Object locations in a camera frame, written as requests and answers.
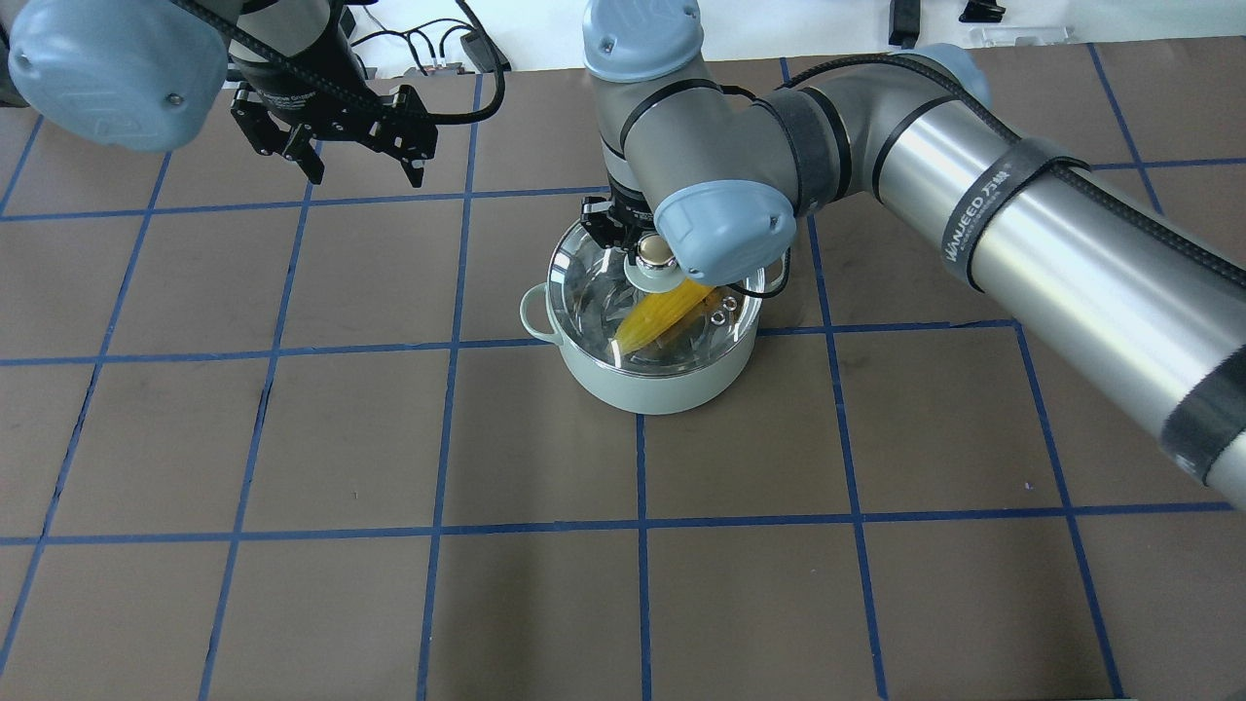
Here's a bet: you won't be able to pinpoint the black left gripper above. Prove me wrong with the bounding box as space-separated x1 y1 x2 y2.
231 68 439 188

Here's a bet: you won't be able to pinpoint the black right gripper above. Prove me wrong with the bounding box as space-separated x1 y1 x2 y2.
579 191 657 254

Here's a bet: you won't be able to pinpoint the glass pot lid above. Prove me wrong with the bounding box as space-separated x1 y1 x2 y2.
546 225 765 379

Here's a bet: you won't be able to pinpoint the yellow corn cob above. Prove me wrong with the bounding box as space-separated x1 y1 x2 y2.
613 279 715 354

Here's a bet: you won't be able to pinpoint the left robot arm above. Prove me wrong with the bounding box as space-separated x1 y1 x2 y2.
6 1 439 187

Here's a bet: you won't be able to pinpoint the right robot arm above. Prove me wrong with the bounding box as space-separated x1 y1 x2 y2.
582 1 1245 507

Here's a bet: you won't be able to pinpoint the pale green electric pot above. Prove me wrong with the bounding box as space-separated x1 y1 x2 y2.
518 223 787 416

